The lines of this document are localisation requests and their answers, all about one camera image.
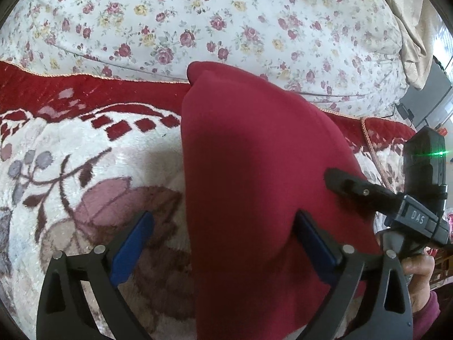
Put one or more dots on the grey panel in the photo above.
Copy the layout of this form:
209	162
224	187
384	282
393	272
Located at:
430	95

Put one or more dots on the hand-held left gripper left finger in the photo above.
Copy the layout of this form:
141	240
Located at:
131	248

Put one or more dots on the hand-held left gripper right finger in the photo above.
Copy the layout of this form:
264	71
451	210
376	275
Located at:
315	248

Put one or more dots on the beige cloth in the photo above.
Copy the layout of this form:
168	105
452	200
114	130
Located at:
414	24

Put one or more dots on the red and white plush blanket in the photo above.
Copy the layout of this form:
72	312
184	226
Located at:
88	170

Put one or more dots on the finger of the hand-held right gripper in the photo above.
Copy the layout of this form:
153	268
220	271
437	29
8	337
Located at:
364	191

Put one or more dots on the dark red garment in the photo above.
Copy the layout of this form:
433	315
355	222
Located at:
258	170

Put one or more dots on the black power adapter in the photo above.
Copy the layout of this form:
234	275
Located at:
406	111

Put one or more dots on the floral print quilt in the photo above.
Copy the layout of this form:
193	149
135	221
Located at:
212	17

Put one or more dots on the person's right hand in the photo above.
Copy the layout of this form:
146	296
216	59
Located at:
419	269

